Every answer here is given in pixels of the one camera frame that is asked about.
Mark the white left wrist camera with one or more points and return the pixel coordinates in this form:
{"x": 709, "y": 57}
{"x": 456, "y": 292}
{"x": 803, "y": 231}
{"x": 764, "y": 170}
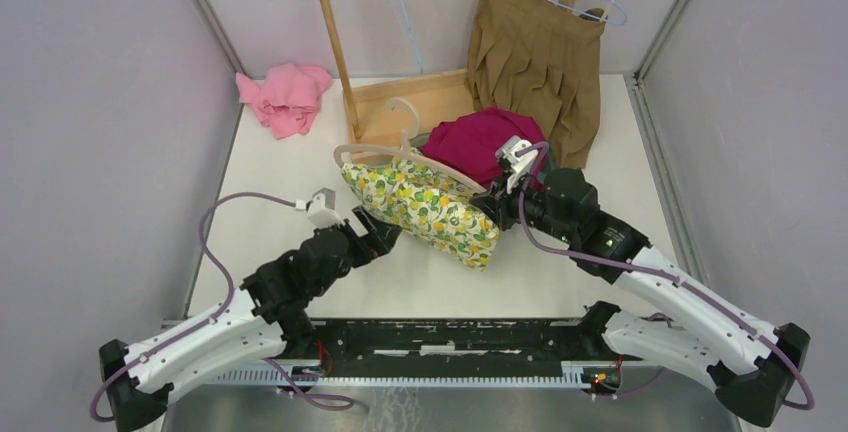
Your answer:
{"x": 320, "y": 209}

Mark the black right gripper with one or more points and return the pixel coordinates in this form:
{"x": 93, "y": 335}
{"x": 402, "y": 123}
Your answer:
{"x": 497, "y": 202}

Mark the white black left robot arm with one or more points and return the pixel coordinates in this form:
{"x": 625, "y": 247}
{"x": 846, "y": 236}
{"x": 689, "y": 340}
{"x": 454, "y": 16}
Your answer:
{"x": 265, "y": 317}

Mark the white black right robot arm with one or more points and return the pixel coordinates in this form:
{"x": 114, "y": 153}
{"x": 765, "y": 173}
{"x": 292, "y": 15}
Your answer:
{"x": 753, "y": 367}

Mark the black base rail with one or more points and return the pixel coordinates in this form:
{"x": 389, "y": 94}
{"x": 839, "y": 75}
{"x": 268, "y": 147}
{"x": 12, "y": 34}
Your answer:
{"x": 449, "y": 349}

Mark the yellow patterned cloth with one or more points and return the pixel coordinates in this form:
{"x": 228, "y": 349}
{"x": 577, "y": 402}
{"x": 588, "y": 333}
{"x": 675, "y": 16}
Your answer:
{"x": 428, "y": 204}

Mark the wooden clothes rack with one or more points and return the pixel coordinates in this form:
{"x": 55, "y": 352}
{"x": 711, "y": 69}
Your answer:
{"x": 439, "y": 97}

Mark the brown skirt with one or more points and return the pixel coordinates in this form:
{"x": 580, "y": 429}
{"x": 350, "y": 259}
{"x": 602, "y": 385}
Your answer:
{"x": 540, "y": 60}

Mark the beige wooden hanger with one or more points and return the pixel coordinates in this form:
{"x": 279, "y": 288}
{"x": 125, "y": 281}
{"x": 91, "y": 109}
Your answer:
{"x": 404, "y": 150}

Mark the white slotted cable duct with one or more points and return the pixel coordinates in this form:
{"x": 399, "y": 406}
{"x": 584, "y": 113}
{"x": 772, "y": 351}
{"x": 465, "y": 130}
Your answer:
{"x": 262, "y": 374}

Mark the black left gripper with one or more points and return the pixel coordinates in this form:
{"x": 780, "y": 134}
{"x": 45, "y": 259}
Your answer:
{"x": 380, "y": 238}

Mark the pink crumpled cloth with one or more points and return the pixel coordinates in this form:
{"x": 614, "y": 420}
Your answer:
{"x": 288, "y": 100}

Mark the magenta cloth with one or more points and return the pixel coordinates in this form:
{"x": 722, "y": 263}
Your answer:
{"x": 469, "y": 144}

